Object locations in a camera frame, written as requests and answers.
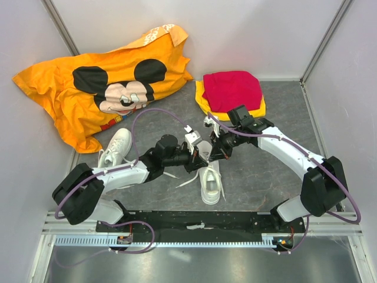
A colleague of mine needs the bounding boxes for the slotted cable duct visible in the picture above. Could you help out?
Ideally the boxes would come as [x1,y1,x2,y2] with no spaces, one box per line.
[54,235,288,248]

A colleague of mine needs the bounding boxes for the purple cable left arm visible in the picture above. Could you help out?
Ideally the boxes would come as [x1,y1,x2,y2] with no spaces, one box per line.
[54,107,191,268]

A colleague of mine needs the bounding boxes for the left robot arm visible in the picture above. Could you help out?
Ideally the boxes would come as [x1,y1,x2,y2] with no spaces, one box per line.
[52,131,208,232]

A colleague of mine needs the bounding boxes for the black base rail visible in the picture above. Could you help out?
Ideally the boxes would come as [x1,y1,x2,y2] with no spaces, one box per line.
[95,210,306,242]

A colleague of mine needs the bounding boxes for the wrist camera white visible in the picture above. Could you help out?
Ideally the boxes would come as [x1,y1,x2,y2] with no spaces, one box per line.
[184,131,203,154]
[203,116,220,137]

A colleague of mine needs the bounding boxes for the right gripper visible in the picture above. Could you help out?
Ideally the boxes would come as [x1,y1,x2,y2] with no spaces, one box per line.
[209,127,243,162]

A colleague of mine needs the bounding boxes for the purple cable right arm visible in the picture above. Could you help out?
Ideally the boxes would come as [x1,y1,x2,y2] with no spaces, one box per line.
[207,111,362,254]

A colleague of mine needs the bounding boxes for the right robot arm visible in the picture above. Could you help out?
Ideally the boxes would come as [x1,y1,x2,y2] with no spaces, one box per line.
[204,106,348,232]

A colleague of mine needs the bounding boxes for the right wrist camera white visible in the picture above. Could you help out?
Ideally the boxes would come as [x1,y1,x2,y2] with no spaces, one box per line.
[203,116,220,137]

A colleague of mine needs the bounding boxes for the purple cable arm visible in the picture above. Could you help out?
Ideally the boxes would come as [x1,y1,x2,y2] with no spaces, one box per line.
[207,111,362,254]
[54,107,191,268]

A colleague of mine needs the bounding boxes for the yellow folded cloth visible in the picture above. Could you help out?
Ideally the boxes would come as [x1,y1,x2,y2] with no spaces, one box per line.
[195,81,266,121]

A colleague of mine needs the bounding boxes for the orange Mickey Mouse bag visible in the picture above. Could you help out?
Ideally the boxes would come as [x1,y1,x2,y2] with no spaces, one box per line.
[13,24,192,153]

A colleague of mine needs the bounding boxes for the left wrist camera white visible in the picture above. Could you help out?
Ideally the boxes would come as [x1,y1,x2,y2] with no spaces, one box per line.
[184,131,203,154]

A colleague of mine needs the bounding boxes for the white sneaker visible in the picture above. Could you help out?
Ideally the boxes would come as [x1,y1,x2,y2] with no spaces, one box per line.
[97,127,180,189]
[176,140,227,206]

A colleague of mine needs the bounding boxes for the white tape piece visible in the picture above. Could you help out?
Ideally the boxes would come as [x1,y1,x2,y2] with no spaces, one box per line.
[186,222,214,231]

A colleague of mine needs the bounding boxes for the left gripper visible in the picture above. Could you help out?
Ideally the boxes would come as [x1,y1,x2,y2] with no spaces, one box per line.
[163,144,208,174]

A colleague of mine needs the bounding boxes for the red folded cloth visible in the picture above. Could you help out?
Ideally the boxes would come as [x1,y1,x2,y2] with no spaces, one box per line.
[202,71,263,113]

